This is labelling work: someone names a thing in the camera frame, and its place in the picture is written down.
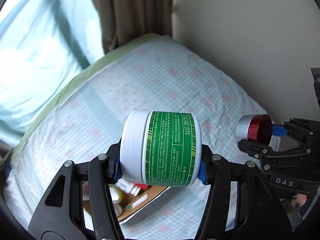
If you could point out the white pill bottle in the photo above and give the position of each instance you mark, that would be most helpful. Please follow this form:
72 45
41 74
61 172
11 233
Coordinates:
124 185

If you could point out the light blue sheer curtain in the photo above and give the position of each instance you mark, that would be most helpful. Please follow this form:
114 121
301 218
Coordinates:
44 44

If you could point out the green-labelled white jar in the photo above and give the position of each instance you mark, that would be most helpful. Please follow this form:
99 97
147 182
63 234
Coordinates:
161 148

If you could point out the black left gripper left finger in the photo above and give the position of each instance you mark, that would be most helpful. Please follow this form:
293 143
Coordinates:
77 204

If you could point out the red Marubi box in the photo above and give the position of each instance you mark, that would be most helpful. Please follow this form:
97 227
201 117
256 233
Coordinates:
137 188

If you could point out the checkered floral bed sheet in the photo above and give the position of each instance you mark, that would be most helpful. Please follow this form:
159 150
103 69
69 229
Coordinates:
122 89

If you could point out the yellow tape roll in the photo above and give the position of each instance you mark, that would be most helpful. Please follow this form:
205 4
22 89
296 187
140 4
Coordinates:
116 196

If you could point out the open cardboard box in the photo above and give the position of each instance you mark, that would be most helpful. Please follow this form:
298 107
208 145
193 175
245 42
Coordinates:
133 204

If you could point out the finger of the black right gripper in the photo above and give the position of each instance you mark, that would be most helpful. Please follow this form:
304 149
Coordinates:
303 131
258 151

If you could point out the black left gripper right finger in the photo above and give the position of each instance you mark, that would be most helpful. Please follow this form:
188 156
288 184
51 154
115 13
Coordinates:
259 214

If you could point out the red and silver jar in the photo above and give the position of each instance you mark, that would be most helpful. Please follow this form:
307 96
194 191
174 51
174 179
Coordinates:
256 128

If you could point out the person's right hand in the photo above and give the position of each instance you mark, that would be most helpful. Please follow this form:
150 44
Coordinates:
303 201

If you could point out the brown right curtain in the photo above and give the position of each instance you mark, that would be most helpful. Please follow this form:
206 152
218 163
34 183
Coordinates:
124 20

